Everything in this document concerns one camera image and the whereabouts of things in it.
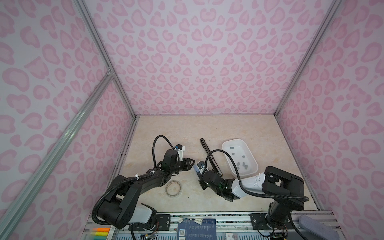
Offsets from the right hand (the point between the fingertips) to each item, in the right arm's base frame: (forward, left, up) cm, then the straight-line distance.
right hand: (199, 172), depth 86 cm
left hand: (+6, +3, +4) cm, 7 cm away
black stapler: (+9, -8, -2) cm, 12 cm away
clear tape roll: (-8, +15, -4) cm, 17 cm away
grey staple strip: (+6, -29, -5) cm, 30 cm away
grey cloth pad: (-26, -58, -1) cm, 63 cm away
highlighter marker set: (-30, +47, -4) cm, 56 cm away
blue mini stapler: (-3, +1, +10) cm, 10 cm away
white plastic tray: (+10, -29, -4) cm, 31 cm away
